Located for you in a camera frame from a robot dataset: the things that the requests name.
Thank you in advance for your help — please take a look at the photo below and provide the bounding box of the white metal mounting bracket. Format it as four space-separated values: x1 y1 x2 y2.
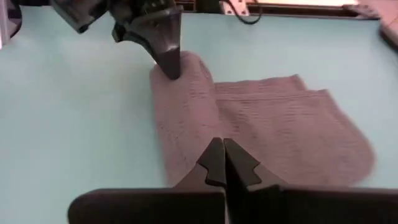
222 0 249 16

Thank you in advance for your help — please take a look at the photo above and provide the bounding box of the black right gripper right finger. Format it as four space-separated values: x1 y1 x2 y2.
223 138 398 224

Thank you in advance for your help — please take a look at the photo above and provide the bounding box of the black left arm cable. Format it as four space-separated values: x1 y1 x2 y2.
220 0 264 26

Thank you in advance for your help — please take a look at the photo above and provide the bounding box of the grey waffle-weave towel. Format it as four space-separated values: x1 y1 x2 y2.
149 51 377 187

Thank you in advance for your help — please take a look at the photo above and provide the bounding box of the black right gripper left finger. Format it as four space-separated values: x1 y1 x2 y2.
67 138 226 224

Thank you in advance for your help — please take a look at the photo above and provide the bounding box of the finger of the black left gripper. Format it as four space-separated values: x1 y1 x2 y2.
124 6 184 81
111 23 156 65

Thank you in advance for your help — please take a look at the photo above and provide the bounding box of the black table frame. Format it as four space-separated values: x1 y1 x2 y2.
174 0 398 47

